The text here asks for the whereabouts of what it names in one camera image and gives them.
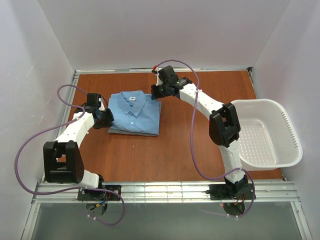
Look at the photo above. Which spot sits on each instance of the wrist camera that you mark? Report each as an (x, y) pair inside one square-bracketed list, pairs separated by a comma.
[(155, 71), (101, 104)]

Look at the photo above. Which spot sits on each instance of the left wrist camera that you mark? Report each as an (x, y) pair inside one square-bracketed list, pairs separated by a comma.
[(101, 104)]

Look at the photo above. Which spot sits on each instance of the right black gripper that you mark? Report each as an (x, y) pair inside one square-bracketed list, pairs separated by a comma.
[(157, 91)]

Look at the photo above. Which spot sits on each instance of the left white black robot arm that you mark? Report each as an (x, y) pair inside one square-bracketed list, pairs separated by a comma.
[(63, 163)]

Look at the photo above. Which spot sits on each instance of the white plastic laundry basket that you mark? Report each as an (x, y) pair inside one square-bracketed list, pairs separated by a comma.
[(267, 138)]

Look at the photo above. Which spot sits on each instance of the light blue long sleeve shirt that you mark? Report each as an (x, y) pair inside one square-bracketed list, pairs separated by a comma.
[(135, 111)]

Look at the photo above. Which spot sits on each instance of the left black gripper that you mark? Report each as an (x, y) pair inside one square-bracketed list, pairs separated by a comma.
[(105, 119)]

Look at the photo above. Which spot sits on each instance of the aluminium right frame rail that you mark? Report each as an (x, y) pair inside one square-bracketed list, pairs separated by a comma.
[(250, 74)]

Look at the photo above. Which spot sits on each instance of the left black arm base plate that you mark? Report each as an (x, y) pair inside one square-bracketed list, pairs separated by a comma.
[(98, 195)]

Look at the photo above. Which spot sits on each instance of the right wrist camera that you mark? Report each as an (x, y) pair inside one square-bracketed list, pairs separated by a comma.
[(155, 71)]

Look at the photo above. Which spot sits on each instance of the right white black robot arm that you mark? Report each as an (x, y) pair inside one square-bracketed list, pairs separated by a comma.
[(224, 125)]

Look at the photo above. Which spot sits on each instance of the grey long sleeve shirt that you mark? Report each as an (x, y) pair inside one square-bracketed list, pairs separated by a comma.
[(122, 132)]

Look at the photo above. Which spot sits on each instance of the aluminium front frame rail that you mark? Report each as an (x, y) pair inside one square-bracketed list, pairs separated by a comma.
[(274, 190)]

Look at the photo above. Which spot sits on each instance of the aluminium left frame rail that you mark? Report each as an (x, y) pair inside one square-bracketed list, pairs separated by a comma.
[(60, 130)]

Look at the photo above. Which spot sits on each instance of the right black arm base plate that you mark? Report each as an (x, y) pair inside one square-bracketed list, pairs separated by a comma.
[(220, 192)]

